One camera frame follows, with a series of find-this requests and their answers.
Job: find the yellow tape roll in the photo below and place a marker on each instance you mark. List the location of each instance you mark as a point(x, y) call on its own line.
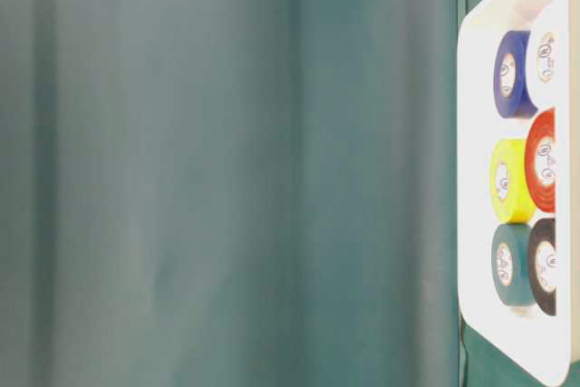
point(507, 183)

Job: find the blue tape roll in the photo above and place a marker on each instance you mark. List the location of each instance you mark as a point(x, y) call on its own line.
point(509, 77)

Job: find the red tape roll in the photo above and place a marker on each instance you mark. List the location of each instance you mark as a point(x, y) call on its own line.
point(540, 161)

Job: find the green tape roll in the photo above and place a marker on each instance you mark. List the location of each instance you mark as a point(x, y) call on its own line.
point(508, 260)

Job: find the black tape roll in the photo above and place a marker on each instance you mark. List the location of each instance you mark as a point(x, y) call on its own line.
point(542, 264)

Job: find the white tape roll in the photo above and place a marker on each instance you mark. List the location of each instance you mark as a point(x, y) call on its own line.
point(541, 59)

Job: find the white plastic tray case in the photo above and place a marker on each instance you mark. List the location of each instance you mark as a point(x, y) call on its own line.
point(546, 347)

